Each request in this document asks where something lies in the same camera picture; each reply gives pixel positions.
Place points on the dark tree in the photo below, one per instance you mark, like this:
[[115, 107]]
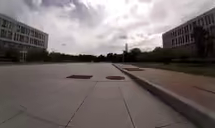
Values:
[[203, 41]]

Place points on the grey office building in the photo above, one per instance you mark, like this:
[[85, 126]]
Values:
[[185, 33]]

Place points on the grey paved plaza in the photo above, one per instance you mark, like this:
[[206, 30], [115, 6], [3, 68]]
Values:
[[95, 100]]

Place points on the long pale office building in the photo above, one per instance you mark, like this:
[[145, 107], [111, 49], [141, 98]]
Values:
[[18, 35]]

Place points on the rectangular dark manhole cover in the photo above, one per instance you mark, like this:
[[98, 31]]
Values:
[[79, 76]]

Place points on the dark rectangular ground panel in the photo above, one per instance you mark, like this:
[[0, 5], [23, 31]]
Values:
[[133, 69]]

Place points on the round dark manhole cover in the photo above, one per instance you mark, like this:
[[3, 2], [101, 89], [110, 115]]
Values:
[[115, 77]]

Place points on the raised pale paved bed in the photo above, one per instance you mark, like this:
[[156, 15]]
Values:
[[181, 83]]

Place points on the distant slim tower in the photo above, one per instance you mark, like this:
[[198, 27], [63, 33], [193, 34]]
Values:
[[126, 47]]

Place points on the row of dark trees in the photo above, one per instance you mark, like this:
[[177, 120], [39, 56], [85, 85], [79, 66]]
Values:
[[95, 57]]

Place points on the concrete kerb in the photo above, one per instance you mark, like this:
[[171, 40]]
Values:
[[168, 96]]

